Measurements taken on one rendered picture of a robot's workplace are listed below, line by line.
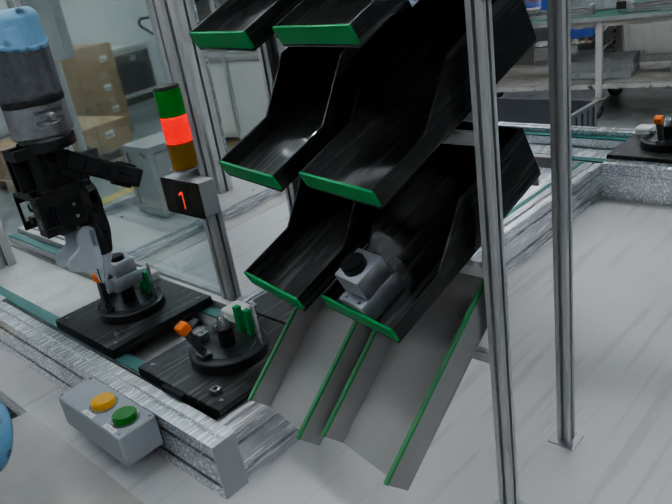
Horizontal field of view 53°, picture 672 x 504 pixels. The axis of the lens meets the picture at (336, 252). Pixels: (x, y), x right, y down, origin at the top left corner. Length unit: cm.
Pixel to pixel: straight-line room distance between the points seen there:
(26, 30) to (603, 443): 96
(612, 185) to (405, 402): 124
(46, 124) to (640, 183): 151
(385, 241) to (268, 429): 40
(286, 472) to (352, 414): 23
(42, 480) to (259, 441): 39
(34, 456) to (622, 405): 101
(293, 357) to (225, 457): 18
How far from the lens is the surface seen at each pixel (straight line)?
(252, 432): 110
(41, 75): 90
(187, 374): 121
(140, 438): 116
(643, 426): 117
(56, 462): 133
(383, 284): 78
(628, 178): 198
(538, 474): 108
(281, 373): 103
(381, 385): 93
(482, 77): 72
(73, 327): 151
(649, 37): 827
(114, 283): 145
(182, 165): 131
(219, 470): 107
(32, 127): 90
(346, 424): 94
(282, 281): 92
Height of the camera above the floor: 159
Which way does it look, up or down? 24 degrees down
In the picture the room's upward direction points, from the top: 9 degrees counter-clockwise
